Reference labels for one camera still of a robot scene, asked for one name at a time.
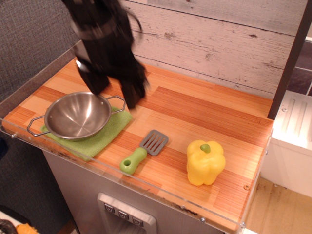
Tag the yellow toy capsicum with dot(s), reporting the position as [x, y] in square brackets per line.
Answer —
[205, 161]

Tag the dark vertical post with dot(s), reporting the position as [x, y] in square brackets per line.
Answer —
[292, 60]

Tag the orange object bottom left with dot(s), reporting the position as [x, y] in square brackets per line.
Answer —
[26, 229]

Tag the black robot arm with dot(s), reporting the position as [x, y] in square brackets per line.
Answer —
[96, 9]

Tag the white toy sink unit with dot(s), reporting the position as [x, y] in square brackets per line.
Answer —
[288, 159]

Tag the clear acrylic guard rail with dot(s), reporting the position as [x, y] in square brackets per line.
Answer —
[160, 186]

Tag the ice dispenser panel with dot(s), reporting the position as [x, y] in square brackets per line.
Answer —
[121, 218]

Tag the green handled grey spatula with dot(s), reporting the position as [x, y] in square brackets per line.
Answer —
[152, 145]

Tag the green cloth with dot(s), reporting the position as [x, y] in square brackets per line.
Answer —
[90, 147]

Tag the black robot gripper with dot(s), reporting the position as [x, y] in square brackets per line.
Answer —
[108, 53]

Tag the stainless steel pot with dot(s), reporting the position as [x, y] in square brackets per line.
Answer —
[80, 115]

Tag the dark object bottom left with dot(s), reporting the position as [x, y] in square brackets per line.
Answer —
[6, 227]

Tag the silver toy fridge cabinet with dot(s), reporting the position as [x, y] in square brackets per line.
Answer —
[80, 185]

